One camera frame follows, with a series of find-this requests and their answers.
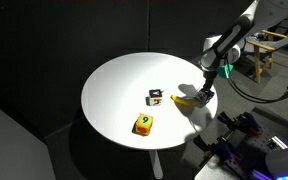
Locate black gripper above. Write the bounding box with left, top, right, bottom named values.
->
left=202, top=71, right=217, bottom=93

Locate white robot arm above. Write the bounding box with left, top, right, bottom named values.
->
left=200, top=0, right=288, bottom=92

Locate black green checkered block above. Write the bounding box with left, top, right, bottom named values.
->
left=146, top=89, right=163, bottom=106

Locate orange block with number nine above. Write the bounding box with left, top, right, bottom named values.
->
left=134, top=113, right=153, bottom=136

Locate yellow banana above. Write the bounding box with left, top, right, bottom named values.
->
left=171, top=95, right=199, bottom=107

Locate purple orange clamp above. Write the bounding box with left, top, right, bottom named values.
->
left=217, top=112, right=261, bottom=136

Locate wooden chair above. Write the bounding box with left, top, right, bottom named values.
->
left=242, top=30, right=287, bottom=83

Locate round white table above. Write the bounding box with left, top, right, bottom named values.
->
left=81, top=52, right=218, bottom=179

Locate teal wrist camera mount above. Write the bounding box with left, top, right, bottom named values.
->
left=217, top=64, right=233, bottom=79

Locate black cable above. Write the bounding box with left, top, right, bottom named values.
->
left=224, top=56, right=288, bottom=104

